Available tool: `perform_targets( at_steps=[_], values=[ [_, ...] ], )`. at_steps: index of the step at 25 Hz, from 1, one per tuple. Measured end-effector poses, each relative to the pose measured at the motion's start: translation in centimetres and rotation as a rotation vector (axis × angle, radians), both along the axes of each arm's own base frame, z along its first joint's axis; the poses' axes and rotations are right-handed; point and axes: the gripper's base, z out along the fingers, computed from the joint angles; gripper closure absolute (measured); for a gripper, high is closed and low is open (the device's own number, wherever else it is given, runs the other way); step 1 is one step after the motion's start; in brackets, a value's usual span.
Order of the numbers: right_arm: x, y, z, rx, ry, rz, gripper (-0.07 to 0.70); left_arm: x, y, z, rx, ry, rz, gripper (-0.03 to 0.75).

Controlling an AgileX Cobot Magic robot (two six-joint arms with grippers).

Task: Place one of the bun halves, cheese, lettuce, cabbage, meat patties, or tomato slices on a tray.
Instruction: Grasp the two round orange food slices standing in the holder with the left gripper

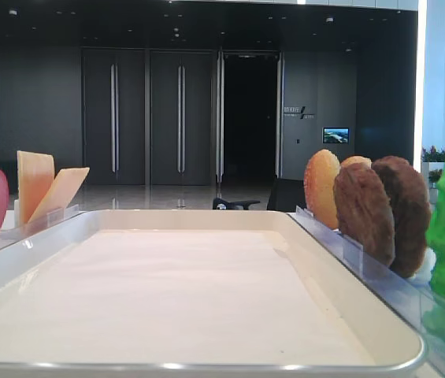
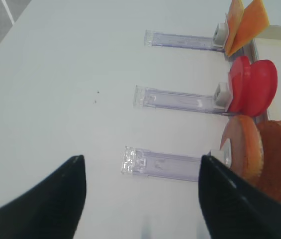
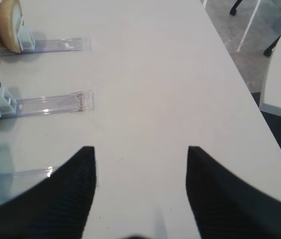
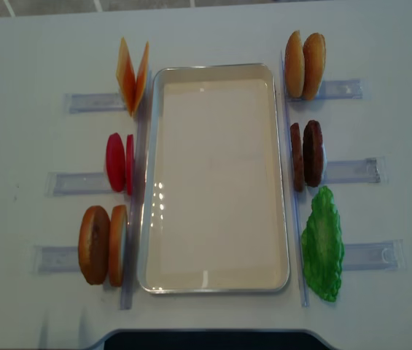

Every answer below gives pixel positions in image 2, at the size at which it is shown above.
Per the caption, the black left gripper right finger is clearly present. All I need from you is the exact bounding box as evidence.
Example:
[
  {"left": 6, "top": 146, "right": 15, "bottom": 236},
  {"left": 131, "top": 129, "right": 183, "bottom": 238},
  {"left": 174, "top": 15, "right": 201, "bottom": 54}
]
[{"left": 198, "top": 155, "right": 281, "bottom": 239}]

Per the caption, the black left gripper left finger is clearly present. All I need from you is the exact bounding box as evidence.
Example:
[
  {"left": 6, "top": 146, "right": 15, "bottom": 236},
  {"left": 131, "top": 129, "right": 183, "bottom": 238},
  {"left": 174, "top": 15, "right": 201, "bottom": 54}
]
[{"left": 0, "top": 155, "right": 87, "bottom": 239}]

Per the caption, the bread slice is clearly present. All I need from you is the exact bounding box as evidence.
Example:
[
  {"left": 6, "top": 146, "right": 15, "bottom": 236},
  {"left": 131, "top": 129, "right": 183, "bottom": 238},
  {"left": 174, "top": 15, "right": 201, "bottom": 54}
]
[
  {"left": 257, "top": 120, "right": 281, "bottom": 202},
  {"left": 220, "top": 115, "right": 264, "bottom": 186}
]

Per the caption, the red tomato slice, outer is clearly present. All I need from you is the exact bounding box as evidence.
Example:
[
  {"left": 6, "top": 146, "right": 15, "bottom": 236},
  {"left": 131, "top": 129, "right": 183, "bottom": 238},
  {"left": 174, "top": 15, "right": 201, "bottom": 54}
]
[{"left": 228, "top": 55, "right": 251, "bottom": 113}]

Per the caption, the red tomato slice, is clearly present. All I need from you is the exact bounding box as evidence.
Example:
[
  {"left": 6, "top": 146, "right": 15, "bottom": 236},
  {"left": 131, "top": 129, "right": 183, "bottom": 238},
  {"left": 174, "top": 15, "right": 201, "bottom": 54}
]
[
  {"left": 228, "top": 55, "right": 251, "bottom": 113},
  {"left": 241, "top": 59, "right": 278, "bottom": 117}
]

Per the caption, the red tomato slice, inner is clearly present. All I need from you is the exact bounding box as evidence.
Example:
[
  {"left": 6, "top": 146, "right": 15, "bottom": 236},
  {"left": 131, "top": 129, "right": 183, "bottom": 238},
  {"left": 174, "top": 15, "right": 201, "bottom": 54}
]
[{"left": 241, "top": 59, "right": 278, "bottom": 117}]

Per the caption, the orange cheese slice, inner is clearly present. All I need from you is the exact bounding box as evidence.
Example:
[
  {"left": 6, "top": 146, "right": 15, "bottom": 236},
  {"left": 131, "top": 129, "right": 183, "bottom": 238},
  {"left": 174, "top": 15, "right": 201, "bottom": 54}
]
[{"left": 227, "top": 0, "right": 270, "bottom": 57}]

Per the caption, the orange cheese slice, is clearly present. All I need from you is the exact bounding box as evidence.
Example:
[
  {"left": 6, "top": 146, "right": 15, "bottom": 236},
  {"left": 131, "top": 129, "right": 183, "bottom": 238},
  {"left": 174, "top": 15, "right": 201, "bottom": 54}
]
[
  {"left": 224, "top": 0, "right": 244, "bottom": 57},
  {"left": 227, "top": 0, "right": 270, "bottom": 57}
]

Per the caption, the orange cheese slice, outer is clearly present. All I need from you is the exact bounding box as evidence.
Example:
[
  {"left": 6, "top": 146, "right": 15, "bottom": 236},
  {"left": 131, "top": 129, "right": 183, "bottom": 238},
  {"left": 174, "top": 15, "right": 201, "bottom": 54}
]
[{"left": 224, "top": 0, "right": 244, "bottom": 57}]

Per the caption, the clear holder rail, left bread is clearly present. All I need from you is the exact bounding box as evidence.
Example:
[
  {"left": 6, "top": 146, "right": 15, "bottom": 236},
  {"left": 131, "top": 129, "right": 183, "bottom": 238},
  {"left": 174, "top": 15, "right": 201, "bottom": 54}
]
[{"left": 120, "top": 145, "right": 232, "bottom": 184}]

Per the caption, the clear holder rail, tomato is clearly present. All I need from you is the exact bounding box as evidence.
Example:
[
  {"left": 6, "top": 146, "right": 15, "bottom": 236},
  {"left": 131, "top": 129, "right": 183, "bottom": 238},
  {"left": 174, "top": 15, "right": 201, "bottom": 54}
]
[{"left": 133, "top": 82, "right": 235, "bottom": 116}]

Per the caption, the clear holder rail, cheese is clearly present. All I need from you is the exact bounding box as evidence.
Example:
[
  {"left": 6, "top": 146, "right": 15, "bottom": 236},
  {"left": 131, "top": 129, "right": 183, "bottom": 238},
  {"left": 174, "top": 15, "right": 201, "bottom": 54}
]
[{"left": 144, "top": 23, "right": 229, "bottom": 52}]

